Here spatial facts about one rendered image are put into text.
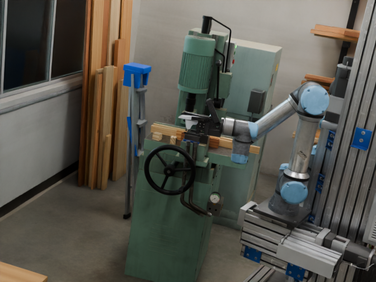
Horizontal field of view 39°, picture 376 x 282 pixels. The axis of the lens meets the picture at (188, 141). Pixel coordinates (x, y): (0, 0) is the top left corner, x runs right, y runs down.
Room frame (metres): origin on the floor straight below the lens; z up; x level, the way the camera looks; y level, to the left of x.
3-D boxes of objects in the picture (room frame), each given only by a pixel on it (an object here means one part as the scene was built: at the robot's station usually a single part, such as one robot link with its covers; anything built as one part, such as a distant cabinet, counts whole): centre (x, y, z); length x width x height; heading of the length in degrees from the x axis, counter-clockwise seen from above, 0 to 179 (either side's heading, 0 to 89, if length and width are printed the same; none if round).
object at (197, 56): (3.04, 0.02, 1.35); 0.18 x 0.18 x 0.31
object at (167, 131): (3.02, -0.10, 0.92); 0.66 x 0.02 x 0.04; 81
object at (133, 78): (3.80, 0.39, 0.58); 0.27 x 0.25 x 1.16; 75
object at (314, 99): (2.26, -0.51, 1.19); 0.15 x 0.12 x 0.55; 177
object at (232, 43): (3.33, -0.17, 1.40); 0.10 x 0.06 x 0.16; 171
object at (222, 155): (2.92, -0.05, 0.87); 0.61 x 0.30 x 0.06; 81
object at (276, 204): (2.39, -0.51, 0.87); 0.15 x 0.15 x 0.10
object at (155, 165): (3.16, 0.00, 0.76); 0.57 x 0.45 x 0.09; 171
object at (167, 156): (2.98, 0.03, 0.82); 0.40 x 0.21 x 0.04; 81
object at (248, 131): (2.27, -0.24, 1.21); 0.11 x 0.08 x 0.09; 87
